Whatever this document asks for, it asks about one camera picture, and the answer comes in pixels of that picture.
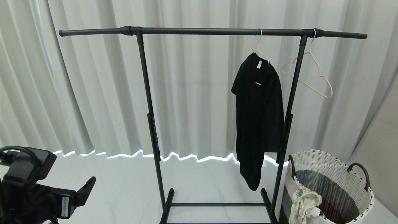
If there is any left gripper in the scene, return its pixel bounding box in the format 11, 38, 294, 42
28, 176, 96, 224

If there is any black garment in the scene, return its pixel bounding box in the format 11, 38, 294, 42
231, 52, 285, 191

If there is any cream printed garment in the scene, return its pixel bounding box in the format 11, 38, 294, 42
289, 184, 325, 224

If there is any pink clothes hanger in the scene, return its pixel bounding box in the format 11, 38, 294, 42
253, 28, 271, 86
282, 29, 333, 99

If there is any black clothes rack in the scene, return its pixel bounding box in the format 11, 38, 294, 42
58, 26, 368, 224

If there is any white laundry basket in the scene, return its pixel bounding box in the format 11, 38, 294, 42
281, 149, 374, 224

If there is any white curtain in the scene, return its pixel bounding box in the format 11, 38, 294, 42
0, 0, 398, 164

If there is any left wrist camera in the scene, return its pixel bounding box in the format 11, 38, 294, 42
0, 147, 57, 190

